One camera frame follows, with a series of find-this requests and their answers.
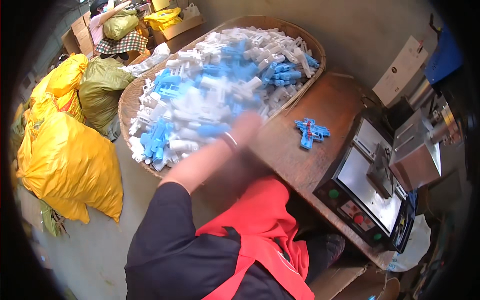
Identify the person's left hand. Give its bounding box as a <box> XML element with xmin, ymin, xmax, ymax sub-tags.
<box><xmin>229</xmin><ymin>112</ymin><xmax>265</xmax><ymax>148</ymax></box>

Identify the heap of plastic toy parts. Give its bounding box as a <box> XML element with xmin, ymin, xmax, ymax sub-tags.
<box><xmin>128</xmin><ymin>26</ymin><xmax>321</xmax><ymax>172</ymax></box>

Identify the blue plastic toy gun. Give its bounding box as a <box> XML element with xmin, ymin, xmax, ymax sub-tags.
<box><xmin>294</xmin><ymin>118</ymin><xmax>331</xmax><ymax>150</ymax></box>

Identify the open cardboard box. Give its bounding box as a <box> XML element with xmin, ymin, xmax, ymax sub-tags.
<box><xmin>151</xmin><ymin>14</ymin><xmax>206</xmax><ymax>43</ymax></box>

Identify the clear plastic bag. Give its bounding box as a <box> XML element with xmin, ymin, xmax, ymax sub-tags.
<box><xmin>120</xmin><ymin>42</ymin><xmax>172</xmax><ymax>78</ymax></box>

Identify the white plastic bag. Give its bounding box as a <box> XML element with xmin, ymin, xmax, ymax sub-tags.
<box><xmin>181</xmin><ymin>3</ymin><xmax>202</xmax><ymax>21</ymax></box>

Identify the woven bamboo basket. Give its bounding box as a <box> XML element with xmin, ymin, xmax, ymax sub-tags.
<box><xmin>118</xmin><ymin>15</ymin><xmax>327</xmax><ymax>179</ymax></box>

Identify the metal welding press machine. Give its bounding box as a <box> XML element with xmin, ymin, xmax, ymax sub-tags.
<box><xmin>313</xmin><ymin>75</ymin><xmax>466</xmax><ymax>254</ymax></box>

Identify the yellow plastic bag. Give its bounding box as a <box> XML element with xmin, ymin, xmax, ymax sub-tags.
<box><xmin>143</xmin><ymin>7</ymin><xmax>184</xmax><ymax>32</ymax></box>

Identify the person's body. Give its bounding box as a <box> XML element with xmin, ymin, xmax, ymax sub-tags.
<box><xmin>125</xmin><ymin>176</ymin><xmax>346</xmax><ymax>300</ymax></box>

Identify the green sack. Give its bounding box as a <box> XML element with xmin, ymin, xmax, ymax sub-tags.
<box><xmin>78</xmin><ymin>56</ymin><xmax>135</xmax><ymax>136</ymax></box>

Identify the green bag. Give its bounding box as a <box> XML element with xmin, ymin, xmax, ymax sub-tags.
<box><xmin>103</xmin><ymin>9</ymin><xmax>140</xmax><ymax>41</ymax></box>

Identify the large yellow sack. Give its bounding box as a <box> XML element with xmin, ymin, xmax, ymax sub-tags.
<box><xmin>16</xmin><ymin>112</ymin><xmax>124</xmax><ymax>224</ymax></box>

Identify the brown cardboard box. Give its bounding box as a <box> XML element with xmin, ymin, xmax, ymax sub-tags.
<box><xmin>309</xmin><ymin>262</ymin><xmax>401</xmax><ymax>300</ymax></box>

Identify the stack of cardboard boxes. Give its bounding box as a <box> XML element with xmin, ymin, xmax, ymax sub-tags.
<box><xmin>61</xmin><ymin>11</ymin><xmax>95</xmax><ymax>58</ymax></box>

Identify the small yellow sack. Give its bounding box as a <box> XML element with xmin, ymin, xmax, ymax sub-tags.
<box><xmin>29</xmin><ymin>53</ymin><xmax>89</xmax><ymax>124</ymax></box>

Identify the blue plastic cover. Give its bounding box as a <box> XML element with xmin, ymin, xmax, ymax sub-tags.
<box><xmin>425</xmin><ymin>25</ymin><xmax>464</xmax><ymax>85</ymax></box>

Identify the white woven sack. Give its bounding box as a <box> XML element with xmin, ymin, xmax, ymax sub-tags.
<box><xmin>386</xmin><ymin>214</ymin><xmax>432</xmax><ymax>273</ymax></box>

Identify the silver bracelet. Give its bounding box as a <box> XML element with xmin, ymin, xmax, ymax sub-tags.
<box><xmin>221</xmin><ymin>132</ymin><xmax>239</xmax><ymax>152</ymax></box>

